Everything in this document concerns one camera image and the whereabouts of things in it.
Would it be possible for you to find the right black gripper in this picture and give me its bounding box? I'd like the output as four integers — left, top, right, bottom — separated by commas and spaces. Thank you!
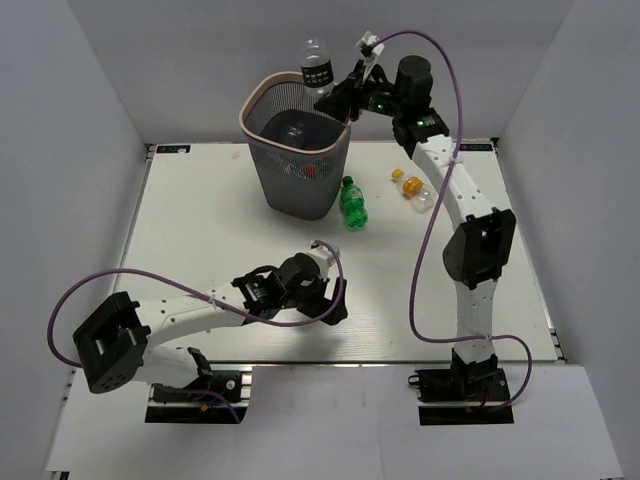
315, 59, 407, 124

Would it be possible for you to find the black label black cap bottle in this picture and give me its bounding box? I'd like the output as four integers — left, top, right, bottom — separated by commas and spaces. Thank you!
299, 38, 334, 99

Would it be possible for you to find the red label cola bottle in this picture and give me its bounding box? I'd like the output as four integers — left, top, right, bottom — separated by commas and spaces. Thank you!
284, 163, 317, 180

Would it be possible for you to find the clear unlabelled plastic bottle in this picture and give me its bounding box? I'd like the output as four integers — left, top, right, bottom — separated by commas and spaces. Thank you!
278, 122, 305, 149

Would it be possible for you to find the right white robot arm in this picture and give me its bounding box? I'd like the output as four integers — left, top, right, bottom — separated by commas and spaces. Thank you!
316, 55, 516, 402

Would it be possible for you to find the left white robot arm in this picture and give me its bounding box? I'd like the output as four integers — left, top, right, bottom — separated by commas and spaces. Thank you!
73, 246, 347, 399

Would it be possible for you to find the grey mesh waste bin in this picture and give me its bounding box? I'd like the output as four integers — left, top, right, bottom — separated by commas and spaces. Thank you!
239, 71, 351, 221

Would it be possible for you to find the orange cap juice bottle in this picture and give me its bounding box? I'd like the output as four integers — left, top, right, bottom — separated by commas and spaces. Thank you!
391, 168, 437, 214

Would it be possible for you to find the green soda bottle upper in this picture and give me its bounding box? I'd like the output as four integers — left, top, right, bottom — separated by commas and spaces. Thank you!
340, 176, 368, 230

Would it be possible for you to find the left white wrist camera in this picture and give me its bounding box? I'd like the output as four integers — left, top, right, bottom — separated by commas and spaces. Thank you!
306, 244, 340, 280

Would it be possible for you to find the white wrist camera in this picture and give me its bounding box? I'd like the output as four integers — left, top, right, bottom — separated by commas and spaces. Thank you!
355, 31, 384, 80
306, 244, 340, 280

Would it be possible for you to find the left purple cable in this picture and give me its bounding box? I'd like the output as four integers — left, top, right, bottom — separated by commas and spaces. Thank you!
48, 239, 346, 424

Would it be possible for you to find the purple cable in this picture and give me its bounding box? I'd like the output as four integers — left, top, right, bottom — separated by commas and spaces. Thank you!
48, 239, 346, 424
370, 29, 532, 411

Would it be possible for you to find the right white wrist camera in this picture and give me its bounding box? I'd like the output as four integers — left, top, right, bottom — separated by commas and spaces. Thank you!
355, 31, 384, 80

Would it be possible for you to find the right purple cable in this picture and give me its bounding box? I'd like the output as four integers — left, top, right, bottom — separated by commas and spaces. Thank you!
370, 29, 532, 411

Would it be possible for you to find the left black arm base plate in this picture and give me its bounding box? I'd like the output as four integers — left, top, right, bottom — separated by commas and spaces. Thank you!
145, 364, 252, 425

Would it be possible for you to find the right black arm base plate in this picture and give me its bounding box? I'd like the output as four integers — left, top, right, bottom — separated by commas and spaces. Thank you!
407, 368, 514, 426

